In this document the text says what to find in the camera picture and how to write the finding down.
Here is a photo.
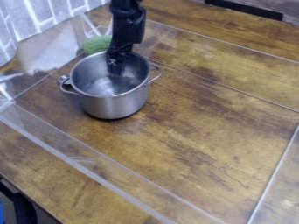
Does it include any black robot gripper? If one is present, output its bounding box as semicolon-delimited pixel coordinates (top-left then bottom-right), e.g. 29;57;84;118
107;0;145;75

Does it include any stainless steel pot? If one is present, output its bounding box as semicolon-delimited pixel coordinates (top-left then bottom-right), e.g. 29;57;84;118
59;52;163;120

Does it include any green bumpy toy vegetable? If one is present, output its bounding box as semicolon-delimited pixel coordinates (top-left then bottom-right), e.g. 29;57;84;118
81;35;112;55

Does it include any grey white patterned curtain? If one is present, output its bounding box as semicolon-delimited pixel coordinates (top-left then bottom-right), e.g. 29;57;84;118
0;0;111;67

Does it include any black bar at back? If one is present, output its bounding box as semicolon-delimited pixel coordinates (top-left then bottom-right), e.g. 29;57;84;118
204;0;284;21

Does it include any clear acrylic barrier panel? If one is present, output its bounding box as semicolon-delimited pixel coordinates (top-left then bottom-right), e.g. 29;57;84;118
0;12;227;224

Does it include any pink handled spoon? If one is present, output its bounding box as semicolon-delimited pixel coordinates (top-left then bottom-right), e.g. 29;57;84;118
57;75;71;85

